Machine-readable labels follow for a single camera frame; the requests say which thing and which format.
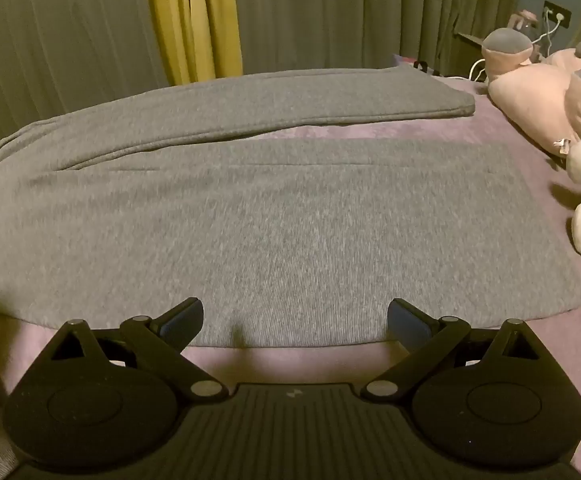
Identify grey-green curtain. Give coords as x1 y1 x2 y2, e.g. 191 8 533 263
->
0 0 172 162
230 0 525 79

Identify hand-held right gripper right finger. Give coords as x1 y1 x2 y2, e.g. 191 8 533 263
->
360 297 541 403

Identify pink plush toy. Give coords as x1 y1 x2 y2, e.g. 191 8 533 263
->
481 27 581 162

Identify grey pants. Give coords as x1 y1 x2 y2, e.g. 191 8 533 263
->
0 66 581 350

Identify small pink figure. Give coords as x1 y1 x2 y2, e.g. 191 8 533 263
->
510 9 539 37

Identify pink bed sheet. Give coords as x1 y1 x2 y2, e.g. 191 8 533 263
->
0 52 581 467

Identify wall socket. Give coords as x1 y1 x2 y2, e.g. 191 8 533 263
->
543 1 571 29

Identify yellow curtain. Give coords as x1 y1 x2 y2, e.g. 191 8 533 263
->
143 0 244 86

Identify white charging cable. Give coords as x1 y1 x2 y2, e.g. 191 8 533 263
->
467 7 562 83

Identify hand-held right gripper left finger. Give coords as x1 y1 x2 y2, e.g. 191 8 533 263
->
49 297 228 404

